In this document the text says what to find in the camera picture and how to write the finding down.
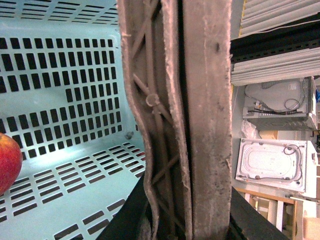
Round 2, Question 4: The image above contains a black perforated shelf post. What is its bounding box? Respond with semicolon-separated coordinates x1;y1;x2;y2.
230;22;320;64

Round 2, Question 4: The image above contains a white washing machine lower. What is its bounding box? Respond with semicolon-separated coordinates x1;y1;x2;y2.
235;138;318;198

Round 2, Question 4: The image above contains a red yellow apple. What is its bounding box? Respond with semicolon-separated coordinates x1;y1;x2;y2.
0;133;23;195

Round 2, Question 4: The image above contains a light blue plastic basket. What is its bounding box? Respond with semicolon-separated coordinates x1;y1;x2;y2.
0;0;145;240

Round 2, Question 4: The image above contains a purple basket handle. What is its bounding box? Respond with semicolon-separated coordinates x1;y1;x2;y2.
182;0;232;240
117;0;193;240

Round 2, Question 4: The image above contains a white washing machine upper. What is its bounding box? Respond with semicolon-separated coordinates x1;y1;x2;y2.
242;76;318;131

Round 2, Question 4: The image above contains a white washing machine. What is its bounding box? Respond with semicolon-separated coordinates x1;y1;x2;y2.
242;76;318;131
235;138;318;198

